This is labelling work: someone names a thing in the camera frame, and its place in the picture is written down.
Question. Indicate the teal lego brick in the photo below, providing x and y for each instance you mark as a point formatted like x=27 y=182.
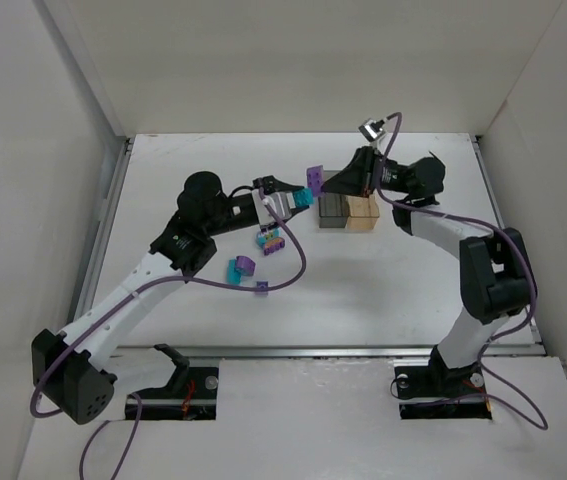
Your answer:
x=301 y=198

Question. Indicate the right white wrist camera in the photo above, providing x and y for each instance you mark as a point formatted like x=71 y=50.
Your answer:
x=374 y=132

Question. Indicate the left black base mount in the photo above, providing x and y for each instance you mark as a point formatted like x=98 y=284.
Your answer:
x=198 y=387

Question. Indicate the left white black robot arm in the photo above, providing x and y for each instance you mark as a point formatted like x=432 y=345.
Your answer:
x=75 y=370

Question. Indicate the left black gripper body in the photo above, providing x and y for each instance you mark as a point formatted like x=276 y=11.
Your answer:
x=268 y=195

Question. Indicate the grey transparent container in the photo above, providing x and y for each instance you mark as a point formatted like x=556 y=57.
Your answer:
x=333 y=211

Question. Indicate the purple lego brick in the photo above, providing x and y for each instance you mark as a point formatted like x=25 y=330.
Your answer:
x=315 y=180

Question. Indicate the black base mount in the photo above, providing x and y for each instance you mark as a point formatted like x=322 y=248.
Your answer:
x=432 y=391
x=198 y=387

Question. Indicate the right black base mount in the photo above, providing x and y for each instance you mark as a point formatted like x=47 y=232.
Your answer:
x=432 y=391

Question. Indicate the teal purple lego stack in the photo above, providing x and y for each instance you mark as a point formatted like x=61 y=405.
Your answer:
x=270 y=241

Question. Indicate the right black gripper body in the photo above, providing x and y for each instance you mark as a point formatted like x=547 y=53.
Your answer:
x=369 y=171

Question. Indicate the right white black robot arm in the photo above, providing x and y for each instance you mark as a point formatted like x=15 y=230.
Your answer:
x=494 y=271

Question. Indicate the teal lego with purple arch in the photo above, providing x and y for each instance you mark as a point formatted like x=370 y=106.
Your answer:
x=239 y=268

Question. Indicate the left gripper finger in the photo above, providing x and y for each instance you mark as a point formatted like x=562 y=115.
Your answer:
x=270 y=184
x=289 y=212

